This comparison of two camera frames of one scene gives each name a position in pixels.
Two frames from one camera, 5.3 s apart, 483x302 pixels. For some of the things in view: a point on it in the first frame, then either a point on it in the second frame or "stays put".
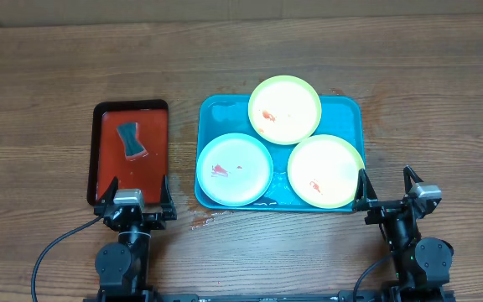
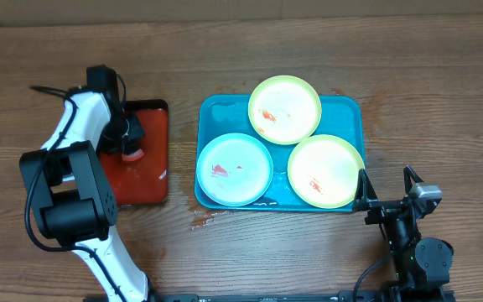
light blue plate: x=235 y=169 stays put
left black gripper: x=167 y=211 → x=137 y=131
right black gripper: x=365 y=199 stays put
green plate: x=284 y=110 stays put
